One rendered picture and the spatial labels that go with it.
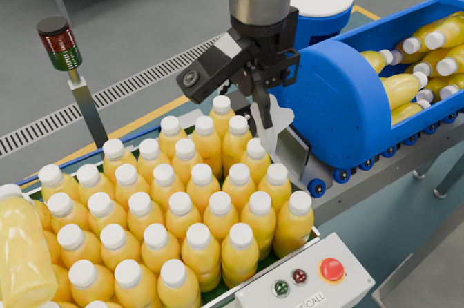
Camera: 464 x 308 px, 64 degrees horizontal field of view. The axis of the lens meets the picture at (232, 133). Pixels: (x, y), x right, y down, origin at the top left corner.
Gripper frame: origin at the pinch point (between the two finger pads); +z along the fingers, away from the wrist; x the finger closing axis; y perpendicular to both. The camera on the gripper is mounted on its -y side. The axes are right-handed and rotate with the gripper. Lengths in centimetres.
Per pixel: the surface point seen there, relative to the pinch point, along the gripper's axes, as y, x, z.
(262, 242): -1.1, -10.8, 23.7
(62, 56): -20.7, 38.3, 3.8
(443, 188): 121, -3, 116
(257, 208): -1.6, -8.6, 13.3
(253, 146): 5.5, 3.7, 13.2
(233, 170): -1.1, 0.5, 13.3
